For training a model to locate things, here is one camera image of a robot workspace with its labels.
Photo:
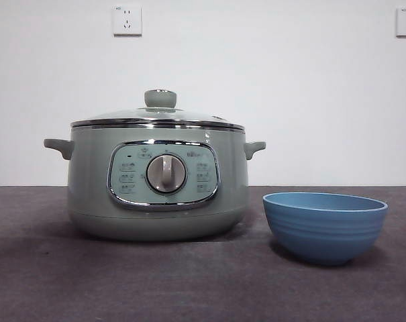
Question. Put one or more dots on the glass lid with green knob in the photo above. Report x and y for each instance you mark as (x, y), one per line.
(159, 99)

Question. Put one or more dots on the pale green electric steamer pot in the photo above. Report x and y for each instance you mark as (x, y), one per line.
(88, 188)

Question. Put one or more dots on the blue ribbed bowl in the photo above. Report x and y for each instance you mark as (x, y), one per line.
(323, 234)

